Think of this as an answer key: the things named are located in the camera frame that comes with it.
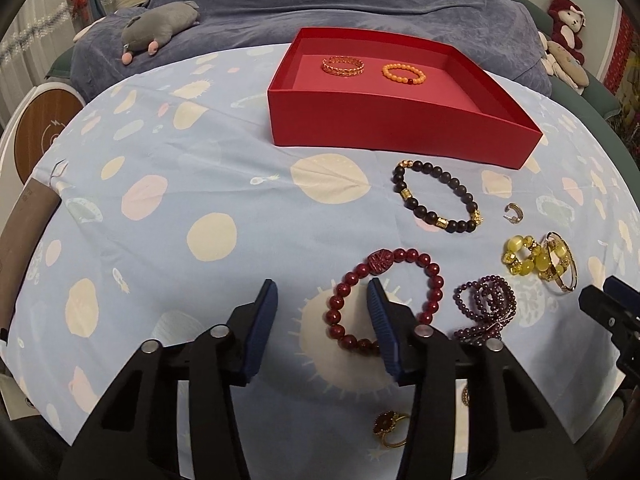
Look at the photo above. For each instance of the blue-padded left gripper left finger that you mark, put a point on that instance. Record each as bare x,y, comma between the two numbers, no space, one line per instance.
263,312

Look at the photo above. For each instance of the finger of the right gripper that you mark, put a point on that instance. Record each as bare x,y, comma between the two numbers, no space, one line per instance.
624,294
603,309

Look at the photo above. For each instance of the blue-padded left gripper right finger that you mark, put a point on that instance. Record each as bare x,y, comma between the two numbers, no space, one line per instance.
384,319

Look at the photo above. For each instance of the purple garnet bead strand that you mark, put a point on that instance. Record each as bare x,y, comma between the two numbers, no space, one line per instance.
489,303

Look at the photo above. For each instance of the small hoop earring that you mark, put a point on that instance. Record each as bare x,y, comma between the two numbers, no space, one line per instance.
513,213

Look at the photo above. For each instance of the black bead bracelet gold spacers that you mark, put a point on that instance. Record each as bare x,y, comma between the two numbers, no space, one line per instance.
435,197

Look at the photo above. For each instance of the gold bangle with yellow stones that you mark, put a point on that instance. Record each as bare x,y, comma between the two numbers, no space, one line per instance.
562,269

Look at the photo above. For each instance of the gold hoop earring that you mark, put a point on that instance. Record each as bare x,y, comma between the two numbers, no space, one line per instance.
465,396

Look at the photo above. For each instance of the light blue planet-print sheet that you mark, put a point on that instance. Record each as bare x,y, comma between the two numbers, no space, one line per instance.
176,205

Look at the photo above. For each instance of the beige cushion plush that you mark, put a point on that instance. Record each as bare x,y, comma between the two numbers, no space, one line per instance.
559,63

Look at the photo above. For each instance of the red cardboard tray box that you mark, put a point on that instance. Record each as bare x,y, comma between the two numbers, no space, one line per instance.
415,96

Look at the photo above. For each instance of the brown leather pouch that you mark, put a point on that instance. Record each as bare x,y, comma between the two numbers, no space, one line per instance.
20,236

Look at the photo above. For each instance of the red monkey plush toy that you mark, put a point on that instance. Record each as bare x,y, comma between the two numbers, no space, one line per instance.
568,21

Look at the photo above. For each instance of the white round wooden-top device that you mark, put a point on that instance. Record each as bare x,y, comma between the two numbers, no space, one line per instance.
38,120

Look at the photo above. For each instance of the grey mole plush toy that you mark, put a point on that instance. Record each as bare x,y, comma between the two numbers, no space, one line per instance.
154,28

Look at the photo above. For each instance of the blue-grey velvet blanket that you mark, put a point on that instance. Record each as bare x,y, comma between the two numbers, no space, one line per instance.
498,35

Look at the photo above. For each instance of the white sheer curtain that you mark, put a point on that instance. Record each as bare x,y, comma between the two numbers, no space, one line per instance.
38,35

